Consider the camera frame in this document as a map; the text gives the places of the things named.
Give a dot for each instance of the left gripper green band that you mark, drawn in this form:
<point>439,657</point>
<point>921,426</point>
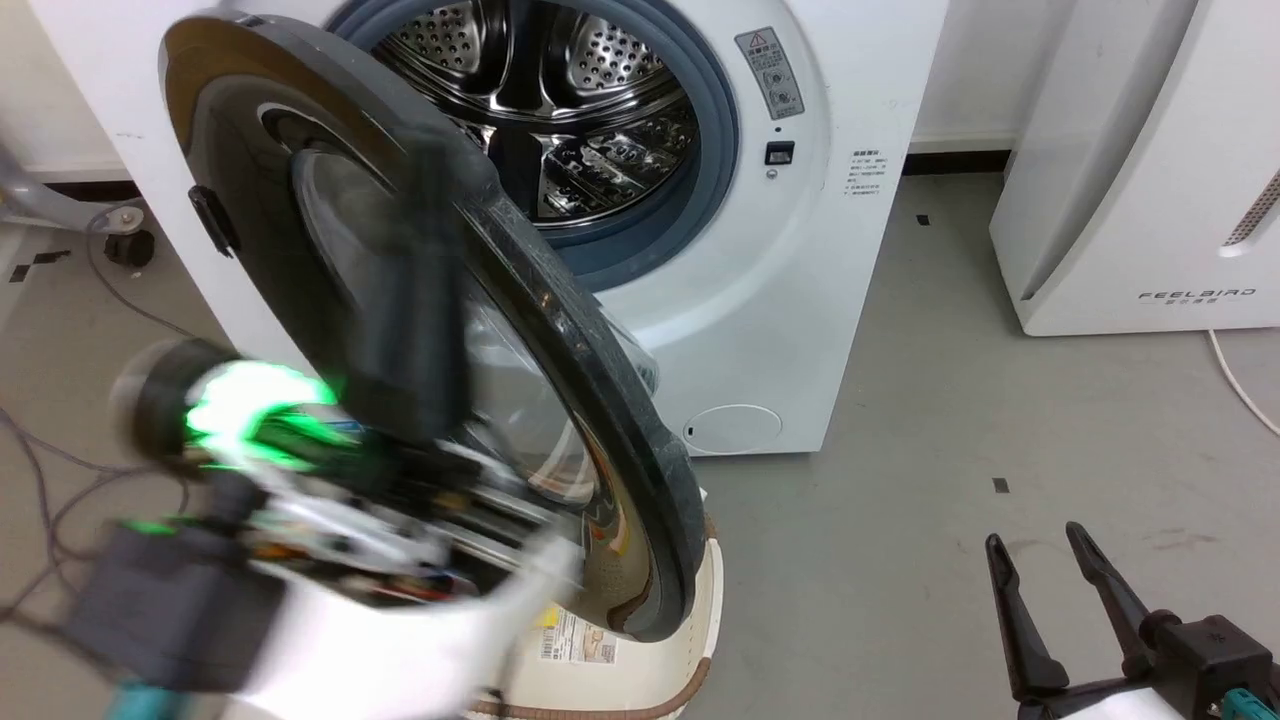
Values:
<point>250,410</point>

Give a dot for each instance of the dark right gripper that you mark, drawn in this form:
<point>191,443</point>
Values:
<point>1210,660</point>

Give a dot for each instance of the grey chair base with caster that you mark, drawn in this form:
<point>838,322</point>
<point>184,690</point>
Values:
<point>60,205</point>

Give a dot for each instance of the round white filter cover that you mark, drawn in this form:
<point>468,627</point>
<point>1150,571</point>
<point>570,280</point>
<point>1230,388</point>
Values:
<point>735,428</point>

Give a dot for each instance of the black door latch socket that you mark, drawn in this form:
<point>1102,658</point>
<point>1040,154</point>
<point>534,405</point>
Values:
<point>779,153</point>

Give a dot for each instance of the barcode label on basket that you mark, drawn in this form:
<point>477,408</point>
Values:
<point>577,638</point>

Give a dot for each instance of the white laundry basket brown rim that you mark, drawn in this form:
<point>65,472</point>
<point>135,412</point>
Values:
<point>700,620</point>

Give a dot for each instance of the small printed text label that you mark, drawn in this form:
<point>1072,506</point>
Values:
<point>865,172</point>

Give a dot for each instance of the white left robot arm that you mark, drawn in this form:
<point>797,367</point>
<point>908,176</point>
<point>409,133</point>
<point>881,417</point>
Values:
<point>400,650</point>

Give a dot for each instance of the stainless steel washer drum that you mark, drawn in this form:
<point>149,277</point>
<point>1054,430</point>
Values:
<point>560,90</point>

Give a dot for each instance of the grey rubber door gasket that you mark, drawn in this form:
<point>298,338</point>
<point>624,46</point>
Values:
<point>715,150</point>

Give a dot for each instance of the dark left wrist camera box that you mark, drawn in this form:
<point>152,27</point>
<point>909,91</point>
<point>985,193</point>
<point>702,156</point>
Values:
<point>170,610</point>

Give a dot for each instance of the white front-load washing machine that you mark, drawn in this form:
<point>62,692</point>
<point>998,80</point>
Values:
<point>800,300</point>

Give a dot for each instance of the dark grey round washer door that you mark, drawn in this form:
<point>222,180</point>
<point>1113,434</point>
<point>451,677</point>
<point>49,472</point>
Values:
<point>250,200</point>

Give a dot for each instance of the grey warning sticker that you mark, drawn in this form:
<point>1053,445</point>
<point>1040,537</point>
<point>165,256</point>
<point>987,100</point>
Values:
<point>770,72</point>

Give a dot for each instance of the white air purifier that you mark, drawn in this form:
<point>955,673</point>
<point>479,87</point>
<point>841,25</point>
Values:
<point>1120,150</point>

